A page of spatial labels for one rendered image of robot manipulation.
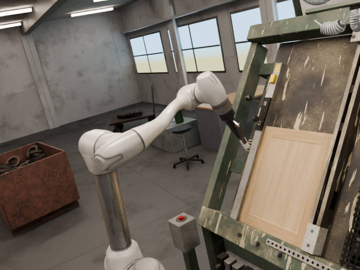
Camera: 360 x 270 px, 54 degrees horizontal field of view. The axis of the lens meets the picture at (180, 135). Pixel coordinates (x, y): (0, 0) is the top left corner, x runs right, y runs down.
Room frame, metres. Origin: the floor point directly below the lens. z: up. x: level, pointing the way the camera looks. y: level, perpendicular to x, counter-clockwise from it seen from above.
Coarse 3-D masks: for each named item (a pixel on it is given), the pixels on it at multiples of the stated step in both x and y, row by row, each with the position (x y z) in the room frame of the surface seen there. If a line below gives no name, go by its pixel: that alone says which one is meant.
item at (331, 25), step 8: (352, 0) 1.60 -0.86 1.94; (312, 8) 1.77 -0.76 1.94; (320, 8) 1.73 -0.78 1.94; (328, 8) 1.69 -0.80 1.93; (336, 8) 1.66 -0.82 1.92; (320, 24) 1.76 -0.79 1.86; (328, 24) 1.71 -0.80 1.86; (336, 24) 1.66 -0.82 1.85; (344, 24) 1.68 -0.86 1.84; (320, 32) 1.75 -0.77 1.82; (328, 32) 1.71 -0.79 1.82; (336, 32) 1.67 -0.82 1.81
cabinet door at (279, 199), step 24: (264, 144) 1.90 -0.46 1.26; (288, 144) 1.77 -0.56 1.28; (312, 144) 1.66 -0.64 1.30; (264, 168) 1.82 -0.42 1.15; (288, 168) 1.70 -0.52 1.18; (312, 168) 1.59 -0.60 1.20; (264, 192) 1.74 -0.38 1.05; (288, 192) 1.63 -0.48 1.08; (312, 192) 1.52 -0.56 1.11; (240, 216) 1.78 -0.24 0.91; (264, 216) 1.66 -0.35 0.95; (288, 216) 1.56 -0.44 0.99; (288, 240) 1.49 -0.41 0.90
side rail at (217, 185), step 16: (256, 48) 2.29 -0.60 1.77; (256, 64) 2.28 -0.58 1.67; (240, 80) 2.27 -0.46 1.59; (256, 80) 2.27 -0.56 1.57; (240, 96) 2.20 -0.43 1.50; (240, 112) 2.18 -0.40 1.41; (224, 144) 2.11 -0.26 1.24; (224, 160) 2.07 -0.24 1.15; (224, 176) 2.06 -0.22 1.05; (208, 192) 2.02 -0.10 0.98; (224, 192) 2.05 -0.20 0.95
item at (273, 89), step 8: (280, 64) 2.07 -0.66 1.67; (280, 72) 2.05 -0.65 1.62; (280, 80) 2.04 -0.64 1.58; (272, 88) 2.02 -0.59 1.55; (272, 96) 2.00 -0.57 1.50; (272, 104) 1.99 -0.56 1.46; (264, 128) 1.94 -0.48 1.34; (256, 136) 1.95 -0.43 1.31; (256, 144) 1.92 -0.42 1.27; (256, 152) 1.89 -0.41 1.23; (248, 160) 1.91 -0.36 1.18; (248, 168) 1.88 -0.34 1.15; (248, 176) 1.85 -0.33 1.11; (240, 184) 1.87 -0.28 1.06; (248, 184) 1.84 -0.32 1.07; (240, 192) 1.84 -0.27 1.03; (240, 200) 1.81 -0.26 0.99; (232, 208) 1.83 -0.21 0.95; (240, 208) 1.79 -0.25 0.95; (232, 216) 1.80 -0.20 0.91
